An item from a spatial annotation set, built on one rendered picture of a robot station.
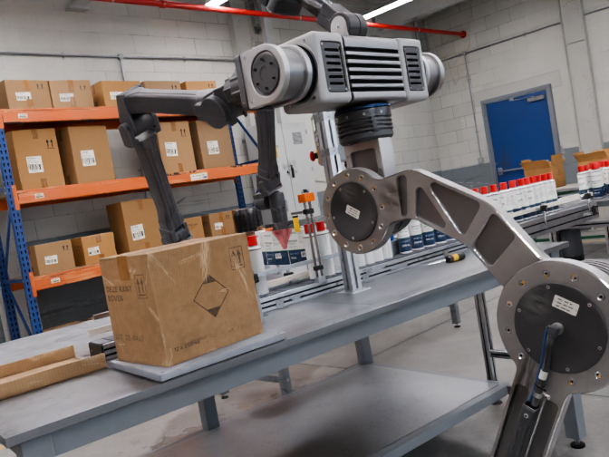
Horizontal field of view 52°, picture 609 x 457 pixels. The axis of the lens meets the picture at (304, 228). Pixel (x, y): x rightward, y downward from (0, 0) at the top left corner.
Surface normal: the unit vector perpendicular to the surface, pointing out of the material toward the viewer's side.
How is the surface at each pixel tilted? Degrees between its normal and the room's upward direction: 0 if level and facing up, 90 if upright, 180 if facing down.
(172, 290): 90
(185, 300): 90
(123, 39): 90
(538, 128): 90
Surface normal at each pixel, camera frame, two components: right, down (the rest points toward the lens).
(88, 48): 0.68, -0.08
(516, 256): -0.71, 0.16
